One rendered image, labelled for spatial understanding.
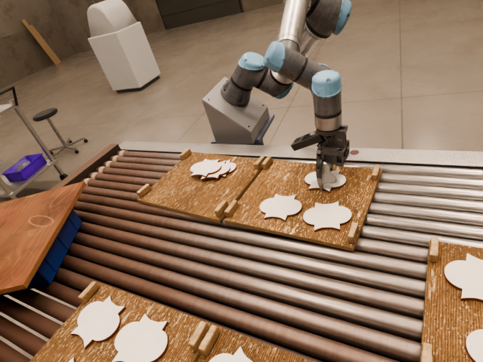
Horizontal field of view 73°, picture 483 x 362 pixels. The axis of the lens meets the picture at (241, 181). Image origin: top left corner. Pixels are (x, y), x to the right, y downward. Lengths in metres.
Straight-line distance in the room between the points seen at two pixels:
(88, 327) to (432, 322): 0.80
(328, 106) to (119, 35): 5.67
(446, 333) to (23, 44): 14.06
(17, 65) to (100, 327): 13.18
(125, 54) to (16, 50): 7.97
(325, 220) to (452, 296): 0.34
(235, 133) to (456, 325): 1.14
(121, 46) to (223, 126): 4.95
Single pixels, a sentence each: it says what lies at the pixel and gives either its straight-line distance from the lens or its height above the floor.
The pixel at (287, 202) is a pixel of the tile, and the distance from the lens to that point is 1.04.
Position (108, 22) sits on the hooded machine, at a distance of 6.46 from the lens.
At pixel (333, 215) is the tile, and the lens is 0.97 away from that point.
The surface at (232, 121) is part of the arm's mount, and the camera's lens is 1.54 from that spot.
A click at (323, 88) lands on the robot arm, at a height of 1.27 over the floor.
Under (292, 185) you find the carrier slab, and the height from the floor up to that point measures 0.94.
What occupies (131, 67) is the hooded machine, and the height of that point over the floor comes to 0.45.
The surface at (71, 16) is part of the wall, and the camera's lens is 14.78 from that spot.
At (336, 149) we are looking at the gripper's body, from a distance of 1.00.
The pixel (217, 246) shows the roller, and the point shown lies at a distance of 1.02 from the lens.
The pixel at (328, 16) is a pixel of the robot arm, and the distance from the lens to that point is 1.31.
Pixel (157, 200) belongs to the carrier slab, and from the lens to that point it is 1.29.
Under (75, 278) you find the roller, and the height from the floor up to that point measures 0.92.
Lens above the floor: 1.61
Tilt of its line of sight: 34 degrees down
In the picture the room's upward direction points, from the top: 17 degrees counter-clockwise
